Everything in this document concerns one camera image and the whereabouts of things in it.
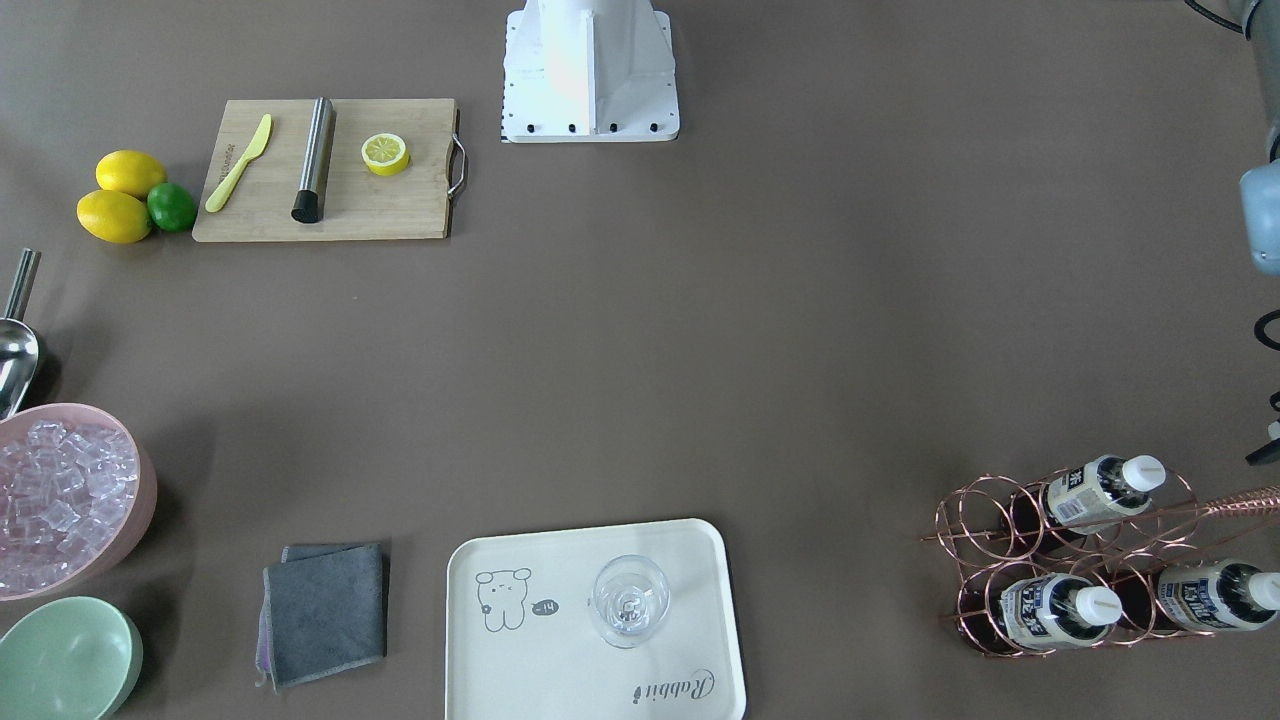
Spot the yellow plastic knife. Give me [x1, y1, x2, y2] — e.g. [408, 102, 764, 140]
[204, 114, 274, 213]

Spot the cream serving tray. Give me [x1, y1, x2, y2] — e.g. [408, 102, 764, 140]
[444, 519, 748, 719]

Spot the green lime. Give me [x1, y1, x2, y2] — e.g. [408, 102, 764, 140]
[145, 182, 198, 233]

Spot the tea bottle white cap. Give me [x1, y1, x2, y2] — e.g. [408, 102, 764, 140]
[1010, 455, 1169, 552]

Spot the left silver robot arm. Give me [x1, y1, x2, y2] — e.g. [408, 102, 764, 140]
[1184, 1, 1279, 277]

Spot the whole yellow lemon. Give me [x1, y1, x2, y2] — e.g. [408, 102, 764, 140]
[76, 190, 152, 243]
[95, 149, 168, 200]

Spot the half lemon slice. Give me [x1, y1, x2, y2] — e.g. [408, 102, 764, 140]
[360, 132, 411, 177]

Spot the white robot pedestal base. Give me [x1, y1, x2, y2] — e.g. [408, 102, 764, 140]
[500, 1, 681, 143]

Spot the steel ice scoop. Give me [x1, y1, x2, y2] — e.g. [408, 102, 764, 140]
[1, 249, 42, 419]

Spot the bamboo cutting board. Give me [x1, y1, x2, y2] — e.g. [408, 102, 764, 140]
[192, 97, 463, 243]

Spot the folded grey cloth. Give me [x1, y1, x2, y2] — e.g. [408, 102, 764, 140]
[255, 542, 389, 692]

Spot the pink bowl of ice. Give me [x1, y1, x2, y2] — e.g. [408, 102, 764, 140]
[1, 404, 157, 602]

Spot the clear wine glass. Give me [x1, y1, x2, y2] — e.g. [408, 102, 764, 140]
[589, 553, 672, 650]

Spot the copper wire bottle basket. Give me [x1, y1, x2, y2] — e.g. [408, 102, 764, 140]
[923, 473, 1279, 659]

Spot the steel muddler black tip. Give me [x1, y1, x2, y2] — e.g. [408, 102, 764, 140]
[291, 97, 337, 224]

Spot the mint green bowl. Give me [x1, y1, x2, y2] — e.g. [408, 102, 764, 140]
[1, 596, 143, 719]

